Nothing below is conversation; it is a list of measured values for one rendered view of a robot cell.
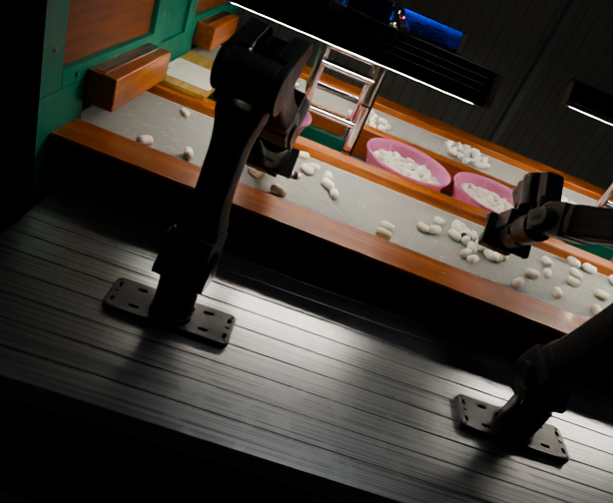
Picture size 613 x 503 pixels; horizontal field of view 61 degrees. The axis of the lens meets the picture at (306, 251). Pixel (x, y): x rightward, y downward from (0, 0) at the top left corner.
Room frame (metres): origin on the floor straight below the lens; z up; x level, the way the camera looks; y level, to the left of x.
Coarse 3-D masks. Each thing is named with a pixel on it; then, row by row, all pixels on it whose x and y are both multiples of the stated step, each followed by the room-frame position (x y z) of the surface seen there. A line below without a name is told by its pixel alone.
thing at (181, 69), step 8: (176, 64) 1.40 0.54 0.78; (184, 64) 1.43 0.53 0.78; (192, 64) 1.46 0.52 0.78; (168, 72) 1.32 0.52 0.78; (176, 72) 1.34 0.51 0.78; (184, 72) 1.37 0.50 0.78; (192, 72) 1.40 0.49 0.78; (200, 72) 1.42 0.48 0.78; (208, 72) 1.45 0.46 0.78; (184, 80) 1.31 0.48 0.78; (192, 80) 1.34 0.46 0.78; (200, 80) 1.36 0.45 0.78; (208, 80) 1.39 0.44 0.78; (208, 88) 1.33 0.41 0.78
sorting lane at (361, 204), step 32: (128, 128) 1.01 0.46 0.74; (160, 128) 1.07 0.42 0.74; (192, 128) 1.14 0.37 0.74; (192, 160) 0.99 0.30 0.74; (288, 192) 1.03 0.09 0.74; (320, 192) 1.10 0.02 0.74; (352, 192) 1.18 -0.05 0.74; (384, 192) 1.26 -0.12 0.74; (352, 224) 1.02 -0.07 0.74; (448, 224) 1.24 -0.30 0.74; (448, 256) 1.06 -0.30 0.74; (480, 256) 1.13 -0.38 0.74; (512, 256) 1.21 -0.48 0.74; (512, 288) 1.04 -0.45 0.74; (544, 288) 1.11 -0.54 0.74; (576, 288) 1.19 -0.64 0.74; (608, 288) 1.27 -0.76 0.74
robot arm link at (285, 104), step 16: (240, 32) 0.69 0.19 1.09; (256, 32) 0.70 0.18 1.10; (272, 32) 0.75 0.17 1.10; (224, 48) 0.65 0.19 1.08; (256, 48) 0.73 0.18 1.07; (272, 48) 0.74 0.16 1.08; (288, 48) 0.70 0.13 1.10; (304, 48) 0.71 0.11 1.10; (288, 64) 0.67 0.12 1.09; (304, 64) 0.72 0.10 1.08; (288, 80) 0.66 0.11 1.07; (272, 96) 0.63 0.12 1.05; (288, 96) 0.69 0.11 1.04; (272, 112) 0.64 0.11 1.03; (288, 112) 0.82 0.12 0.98; (272, 128) 0.83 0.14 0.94; (288, 128) 0.83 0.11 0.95
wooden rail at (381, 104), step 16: (320, 80) 1.94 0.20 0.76; (336, 80) 2.03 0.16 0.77; (384, 112) 1.97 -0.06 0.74; (400, 112) 1.98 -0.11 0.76; (416, 112) 2.08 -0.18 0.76; (432, 128) 1.98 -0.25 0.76; (448, 128) 2.05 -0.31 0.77; (480, 144) 2.02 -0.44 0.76; (512, 160) 2.01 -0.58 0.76; (528, 160) 2.10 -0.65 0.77; (576, 192) 2.03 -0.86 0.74; (592, 192) 2.04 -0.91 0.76
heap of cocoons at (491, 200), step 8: (464, 184) 1.57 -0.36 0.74; (472, 184) 1.60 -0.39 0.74; (472, 192) 1.54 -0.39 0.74; (480, 192) 1.57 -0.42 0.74; (488, 192) 1.60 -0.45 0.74; (480, 200) 1.50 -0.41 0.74; (488, 200) 1.53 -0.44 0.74; (496, 200) 1.56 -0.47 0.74; (504, 200) 1.59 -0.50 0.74; (496, 208) 1.50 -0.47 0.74; (504, 208) 1.54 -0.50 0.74
